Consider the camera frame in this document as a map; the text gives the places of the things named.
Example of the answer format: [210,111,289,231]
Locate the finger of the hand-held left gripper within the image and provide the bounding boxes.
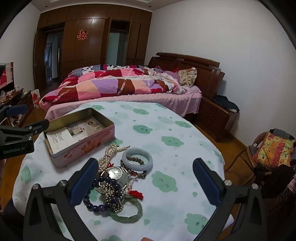
[0,104,28,124]
[0,119,50,142]

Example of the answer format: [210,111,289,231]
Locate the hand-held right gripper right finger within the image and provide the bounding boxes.
[192,158,270,241]

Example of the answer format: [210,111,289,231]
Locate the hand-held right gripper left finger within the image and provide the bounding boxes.
[23,158,100,241]

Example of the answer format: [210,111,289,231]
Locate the purple bead bracelet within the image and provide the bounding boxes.
[83,175,123,212]

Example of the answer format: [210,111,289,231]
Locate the silver wrist watch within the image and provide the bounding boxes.
[96,166,136,195]

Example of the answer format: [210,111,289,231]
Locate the pink tin box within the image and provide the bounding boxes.
[43,107,115,168]

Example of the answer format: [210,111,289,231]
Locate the red knot charm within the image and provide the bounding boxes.
[127,190,144,200]

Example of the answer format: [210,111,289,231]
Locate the pale jade bangle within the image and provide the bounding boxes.
[122,148,153,172]

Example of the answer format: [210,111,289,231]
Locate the green jade bracelet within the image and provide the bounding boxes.
[109,195,143,223]

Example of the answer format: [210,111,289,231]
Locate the wooden television cabinet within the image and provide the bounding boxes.
[0,88,35,130]

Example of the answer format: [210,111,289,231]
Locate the red white shopping bag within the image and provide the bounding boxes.
[31,89,41,108]

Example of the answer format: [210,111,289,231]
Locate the printed paper sheet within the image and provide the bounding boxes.
[46,116,105,154]

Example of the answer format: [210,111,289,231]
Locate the wicker chair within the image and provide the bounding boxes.
[246,128,296,181]

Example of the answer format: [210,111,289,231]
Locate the wooden nightstand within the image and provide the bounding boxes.
[195,96,238,142]

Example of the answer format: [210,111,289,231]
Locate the dark maroon garment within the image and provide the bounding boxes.
[253,160,296,198]

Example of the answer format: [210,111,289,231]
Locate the colourful patterned cushion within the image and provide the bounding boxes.
[252,133,295,167]

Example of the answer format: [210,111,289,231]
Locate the black white print blanket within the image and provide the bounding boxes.
[68,64,148,77]

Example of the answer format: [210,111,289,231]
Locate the patchwork quilt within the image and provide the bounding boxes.
[40,64,185,108]

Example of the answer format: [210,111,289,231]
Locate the dark clothes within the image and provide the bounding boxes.
[213,95,240,113]

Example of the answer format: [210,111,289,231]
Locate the bed with patchwork quilt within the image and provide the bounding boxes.
[44,85,202,121]

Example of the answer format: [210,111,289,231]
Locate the brown wooden wardrobe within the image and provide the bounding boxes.
[33,4,153,88]

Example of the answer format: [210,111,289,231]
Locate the wooden bed headboard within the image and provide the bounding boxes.
[148,52,226,109]

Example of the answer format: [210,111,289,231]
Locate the floral pillow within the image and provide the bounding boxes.
[177,67,197,88]

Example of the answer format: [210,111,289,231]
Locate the thin floor cable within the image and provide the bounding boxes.
[225,145,249,172]

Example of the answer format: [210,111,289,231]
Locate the pearl necklace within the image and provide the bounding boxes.
[98,143,130,173]

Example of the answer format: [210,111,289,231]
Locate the brown beaded bracelet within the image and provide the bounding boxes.
[120,156,148,179]

